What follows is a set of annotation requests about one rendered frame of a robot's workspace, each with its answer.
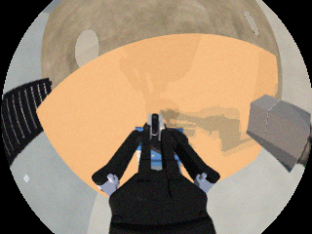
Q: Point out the blue bench vise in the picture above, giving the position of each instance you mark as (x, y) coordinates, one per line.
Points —
(156, 163)

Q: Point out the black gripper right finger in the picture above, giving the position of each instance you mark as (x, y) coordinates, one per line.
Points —
(203, 176)

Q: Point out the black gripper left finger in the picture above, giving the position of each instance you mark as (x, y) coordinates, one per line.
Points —
(107, 178)

